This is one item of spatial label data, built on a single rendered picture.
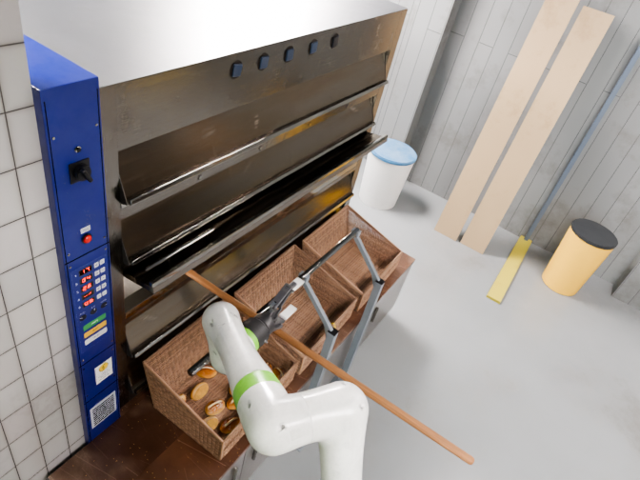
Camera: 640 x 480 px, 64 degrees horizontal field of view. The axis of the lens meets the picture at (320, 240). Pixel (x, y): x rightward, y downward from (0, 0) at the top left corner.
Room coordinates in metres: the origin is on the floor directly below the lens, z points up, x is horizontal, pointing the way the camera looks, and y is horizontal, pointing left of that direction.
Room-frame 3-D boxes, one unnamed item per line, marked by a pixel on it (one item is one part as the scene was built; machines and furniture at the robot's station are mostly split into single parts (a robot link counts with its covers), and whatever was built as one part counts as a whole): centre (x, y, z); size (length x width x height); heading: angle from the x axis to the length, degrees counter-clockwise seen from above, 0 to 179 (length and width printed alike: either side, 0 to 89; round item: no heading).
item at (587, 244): (3.81, -2.23, 0.31); 0.39 x 0.39 x 0.61
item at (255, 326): (1.05, 0.13, 1.49); 0.12 x 0.06 x 0.09; 66
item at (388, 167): (4.39, -0.45, 0.28); 0.46 x 0.46 x 0.57
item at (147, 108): (2.07, 0.30, 2.00); 1.80 x 0.08 x 0.21; 156
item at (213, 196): (2.06, 0.28, 1.54); 1.79 x 0.11 x 0.19; 156
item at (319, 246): (2.52, -0.22, 0.72); 0.56 x 0.49 x 0.28; 157
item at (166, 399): (1.43, 0.27, 0.72); 0.56 x 0.49 x 0.28; 156
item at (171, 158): (2.06, 0.28, 1.80); 1.79 x 0.11 x 0.19; 156
